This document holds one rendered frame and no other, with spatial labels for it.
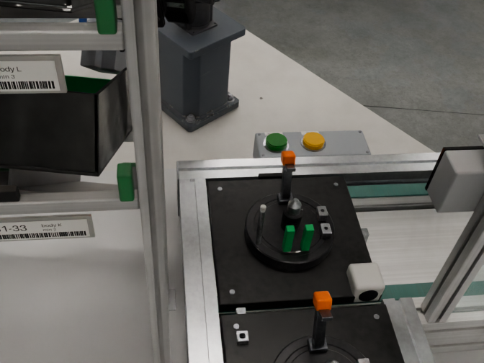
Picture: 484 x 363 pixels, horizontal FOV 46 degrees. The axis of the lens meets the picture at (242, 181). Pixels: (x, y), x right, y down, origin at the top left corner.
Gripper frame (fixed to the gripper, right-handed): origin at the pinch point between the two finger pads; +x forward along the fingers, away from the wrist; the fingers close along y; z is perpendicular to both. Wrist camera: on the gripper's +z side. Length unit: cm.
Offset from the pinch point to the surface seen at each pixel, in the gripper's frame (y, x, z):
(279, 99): 18, -31, -55
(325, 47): 27, -159, -184
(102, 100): 8.1, 19.0, 12.7
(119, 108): 7.2, 15.9, 6.8
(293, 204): 24.9, 9.2, -23.8
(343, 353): 34, 29, -24
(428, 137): 78, -101, -170
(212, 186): 10.9, 4.1, -32.6
